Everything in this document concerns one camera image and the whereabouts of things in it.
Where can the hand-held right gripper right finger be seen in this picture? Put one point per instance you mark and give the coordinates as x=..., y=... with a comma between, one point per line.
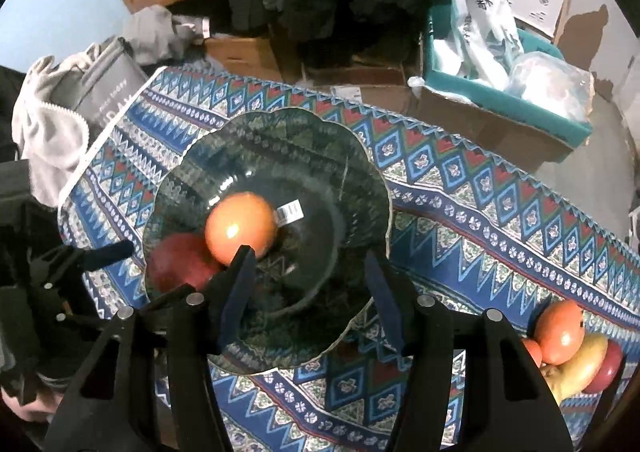
x=387, y=307

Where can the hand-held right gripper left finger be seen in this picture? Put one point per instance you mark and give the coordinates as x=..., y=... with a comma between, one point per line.
x=239, y=292

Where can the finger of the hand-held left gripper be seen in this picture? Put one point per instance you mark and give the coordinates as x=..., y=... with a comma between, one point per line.
x=107, y=252

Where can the smooth orange persimmon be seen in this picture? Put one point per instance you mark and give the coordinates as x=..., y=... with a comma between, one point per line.
x=240, y=227

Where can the dark glass scalloped bowl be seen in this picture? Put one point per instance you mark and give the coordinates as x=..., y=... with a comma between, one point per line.
x=320, y=192

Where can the orange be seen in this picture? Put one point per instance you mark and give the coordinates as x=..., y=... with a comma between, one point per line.
x=557, y=332

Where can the yellow green mango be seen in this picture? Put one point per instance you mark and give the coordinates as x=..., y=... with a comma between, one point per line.
x=580, y=369

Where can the person's left hand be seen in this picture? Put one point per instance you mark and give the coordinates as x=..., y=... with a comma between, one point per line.
x=25, y=409

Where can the red apple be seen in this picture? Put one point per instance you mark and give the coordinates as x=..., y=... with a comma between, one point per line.
x=175, y=262
x=607, y=369

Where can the blue patterned tablecloth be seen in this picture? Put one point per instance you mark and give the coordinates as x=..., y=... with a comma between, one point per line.
x=450, y=212

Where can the light grey zip hoodie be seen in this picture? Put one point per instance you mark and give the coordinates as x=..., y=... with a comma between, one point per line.
x=45, y=131

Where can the small red tomato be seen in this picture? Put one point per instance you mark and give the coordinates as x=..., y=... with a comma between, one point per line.
x=532, y=352

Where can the dark grey printed bag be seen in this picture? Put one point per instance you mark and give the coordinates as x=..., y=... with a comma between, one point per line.
x=107, y=81

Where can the brown cardboard box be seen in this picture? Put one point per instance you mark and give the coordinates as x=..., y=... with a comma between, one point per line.
x=240, y=56
x=475, y=121

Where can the grey crumpled garment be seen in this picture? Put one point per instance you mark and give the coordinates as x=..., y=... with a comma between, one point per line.
x=150, y=31

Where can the teal box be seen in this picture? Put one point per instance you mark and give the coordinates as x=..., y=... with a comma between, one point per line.
x=500, y=99

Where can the clear plastic bag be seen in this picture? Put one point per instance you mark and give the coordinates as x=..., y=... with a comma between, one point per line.
x=550, y=81

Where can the white printed rice bag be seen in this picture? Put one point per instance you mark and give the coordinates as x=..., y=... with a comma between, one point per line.
x=480, y=6

